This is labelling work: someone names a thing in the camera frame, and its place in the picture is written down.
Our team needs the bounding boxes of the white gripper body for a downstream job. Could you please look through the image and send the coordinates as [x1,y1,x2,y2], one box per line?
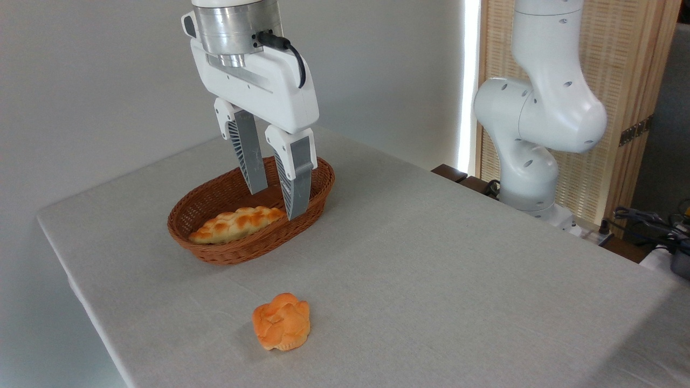
[189,37,320,135]

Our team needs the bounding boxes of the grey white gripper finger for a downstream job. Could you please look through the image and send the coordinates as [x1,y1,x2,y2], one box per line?
[214,97,269,196]
[264,126,318,221]

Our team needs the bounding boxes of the long braided bread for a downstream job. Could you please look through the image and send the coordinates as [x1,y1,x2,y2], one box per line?
[188,206,286,245]

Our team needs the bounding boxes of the brown wicker basket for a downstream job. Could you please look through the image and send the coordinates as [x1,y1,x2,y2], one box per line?
[167,156,335,265]

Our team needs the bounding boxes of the round orange bun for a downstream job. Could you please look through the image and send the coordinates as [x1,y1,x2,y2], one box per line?
[252,293,312,352]

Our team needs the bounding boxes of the dark wooden stand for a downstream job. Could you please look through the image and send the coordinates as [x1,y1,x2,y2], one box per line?
[431,164,502,201]

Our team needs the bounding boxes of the grey tablecloth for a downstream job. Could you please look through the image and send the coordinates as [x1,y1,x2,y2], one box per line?
[37,116,690,388]

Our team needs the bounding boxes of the brass screen hinge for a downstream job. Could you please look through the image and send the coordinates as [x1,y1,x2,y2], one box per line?
[618,117,652,147]

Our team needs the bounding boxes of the bamboo folding screen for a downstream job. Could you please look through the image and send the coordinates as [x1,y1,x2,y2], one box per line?
[475,0,682,238]

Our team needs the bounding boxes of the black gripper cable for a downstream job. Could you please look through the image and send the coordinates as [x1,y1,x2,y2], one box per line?
[256,31,307,89]

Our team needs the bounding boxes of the black cable bundle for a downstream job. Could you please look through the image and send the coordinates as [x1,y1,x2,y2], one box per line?
[613,205,690,254]

